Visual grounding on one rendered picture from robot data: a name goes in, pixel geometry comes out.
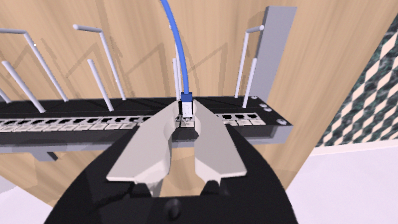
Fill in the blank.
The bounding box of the white and blue cable plug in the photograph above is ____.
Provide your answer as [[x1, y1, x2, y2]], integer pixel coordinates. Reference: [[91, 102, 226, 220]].
[[181, 92, 192, 117]]

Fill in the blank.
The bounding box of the blue network cable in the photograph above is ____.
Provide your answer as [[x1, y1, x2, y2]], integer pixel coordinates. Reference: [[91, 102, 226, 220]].
[[160, 0, 189, 94]]

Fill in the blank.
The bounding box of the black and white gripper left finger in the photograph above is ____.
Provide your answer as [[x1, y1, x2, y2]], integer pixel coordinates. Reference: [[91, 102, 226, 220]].
[[43, 99, 182, 224]]

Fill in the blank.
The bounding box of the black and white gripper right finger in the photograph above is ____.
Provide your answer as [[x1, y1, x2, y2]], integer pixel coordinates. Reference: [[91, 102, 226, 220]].
[[191, 99, 299, 224]]

